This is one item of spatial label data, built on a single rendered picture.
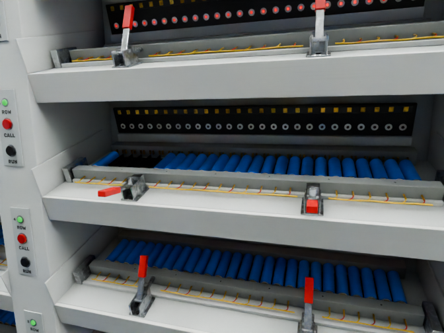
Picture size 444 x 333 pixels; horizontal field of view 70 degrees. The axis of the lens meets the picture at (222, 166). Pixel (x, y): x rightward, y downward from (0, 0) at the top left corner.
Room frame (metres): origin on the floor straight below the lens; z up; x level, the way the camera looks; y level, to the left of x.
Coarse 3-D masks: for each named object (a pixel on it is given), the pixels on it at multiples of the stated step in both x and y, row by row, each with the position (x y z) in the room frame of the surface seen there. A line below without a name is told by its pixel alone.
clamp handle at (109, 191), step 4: (128, 180) 0.47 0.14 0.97; (132, 180) 0.47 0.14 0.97; (128, 184) 0.47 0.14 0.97; (132, 184) 0.47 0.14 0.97; (108, 188) 0.42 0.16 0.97; (112, 188) 0.42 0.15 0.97; (116, 188) 0.43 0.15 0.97; (120, 188) 0.44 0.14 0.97; (124, 188) 0.45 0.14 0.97; (128, 188) 0.46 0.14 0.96; (100, 192) 0.40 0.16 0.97; (104, 192) 0.40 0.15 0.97; (108, 192) 0.41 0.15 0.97; (112, 192) 0.42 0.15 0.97; (116, 192) 0.43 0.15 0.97; (100, 196) 0.40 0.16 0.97; (104, 196) 0.40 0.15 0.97
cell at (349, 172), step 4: (344, 160) 0.49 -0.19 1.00; (348, 160) 0.49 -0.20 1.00; (352, 160) 0.49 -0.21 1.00; (344, 164) 0.48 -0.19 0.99; (348, 164) 0.48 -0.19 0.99; (352, 164) 0.48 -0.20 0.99; (344, 168) 0.47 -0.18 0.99; (348, 168) 0.46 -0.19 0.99; (352, 168) 0.46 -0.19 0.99; (344, 172) 0.46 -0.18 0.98; (348, 172) 0.45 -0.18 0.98; (352, 172) 0.45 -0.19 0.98; (344, 176) 0.45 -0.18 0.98; (348, 176) 0.44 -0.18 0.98; (352, 176) 0.44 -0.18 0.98; (356, 176) 0.44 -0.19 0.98
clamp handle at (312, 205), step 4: (312, 192) 0.39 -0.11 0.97; (312, 196) 0.39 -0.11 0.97; (308, 200) 0.36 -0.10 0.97; (312, 200) 0.36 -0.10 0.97; (316, 200) 0.36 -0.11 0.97; (308, 204) 0.34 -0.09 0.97; (312, 204) 0.34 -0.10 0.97; (316, 204) 0.34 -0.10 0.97; (308, 208) 0.33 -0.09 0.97; (312, 208) 0.33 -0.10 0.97; (316, 208) 0.33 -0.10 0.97; (308, 212) 0.33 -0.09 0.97; (312, 212) 0.33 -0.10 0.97; (316, 212) 0.33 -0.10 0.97
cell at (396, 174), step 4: (388, 160) 0.48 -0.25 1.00; (392, 160) 0.47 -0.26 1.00; (384, 164) 0.48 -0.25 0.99; (388, 164) 0.47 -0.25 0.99; (392, 164) 0.46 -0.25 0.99; (396, 164) 0.46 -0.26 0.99; (388, 168) 0.46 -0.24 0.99; (392, 168) 0.45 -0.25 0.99; (396, 168) 0.45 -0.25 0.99; (388, 172) 0.45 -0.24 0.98; (392, 172) 0.44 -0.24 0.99; (396, 172) 0.44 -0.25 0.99; (400, 172) 0.44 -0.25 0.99; (388, 176) 0.45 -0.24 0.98; (392, 176) 0.43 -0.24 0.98; (396, 176) 0.43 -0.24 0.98; (400, 176) 0.42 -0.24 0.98
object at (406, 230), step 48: (96, 144) 0.64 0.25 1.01; (336, 144) 0.54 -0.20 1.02; (384, 144) 0.52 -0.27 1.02; (432, 144) 0.50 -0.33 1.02; (48, 192) 0.51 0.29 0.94; (96, 192) 0.50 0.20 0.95; (192, 192) 0.47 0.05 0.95; (288, 240) 0.40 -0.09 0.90; (336, 240) 0.38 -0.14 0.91; (384, 240) 0.36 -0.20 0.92; (432, 240) 0.35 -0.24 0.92
